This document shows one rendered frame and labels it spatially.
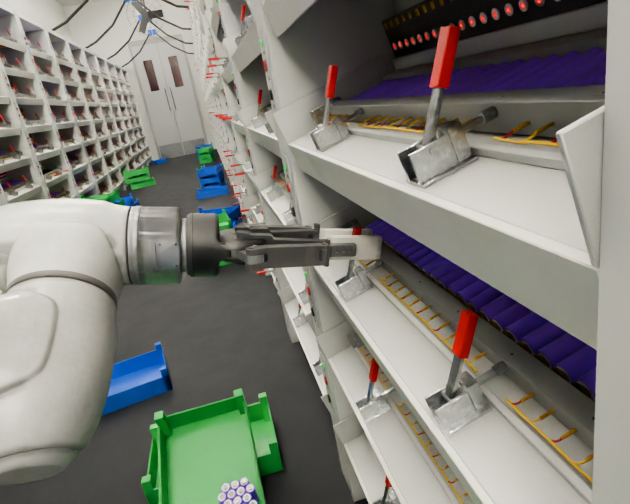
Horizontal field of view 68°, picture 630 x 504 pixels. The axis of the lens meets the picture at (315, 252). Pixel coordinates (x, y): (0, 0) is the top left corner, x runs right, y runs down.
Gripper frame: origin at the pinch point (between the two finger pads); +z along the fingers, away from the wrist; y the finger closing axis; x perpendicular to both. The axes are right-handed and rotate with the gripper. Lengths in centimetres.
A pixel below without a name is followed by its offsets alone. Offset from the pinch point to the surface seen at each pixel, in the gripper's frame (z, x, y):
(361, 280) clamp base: 1.6, -4.7, 0.7
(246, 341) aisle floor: -4, -63, -98
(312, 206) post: -0.9, 1.3, -18.1
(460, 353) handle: 0.2, -0.9, 27.1
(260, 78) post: -2, 25, -88
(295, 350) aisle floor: 11, -60, -83
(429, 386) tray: 0.9, -6.8, 22.3
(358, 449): 9.7, -44.4, -14.9
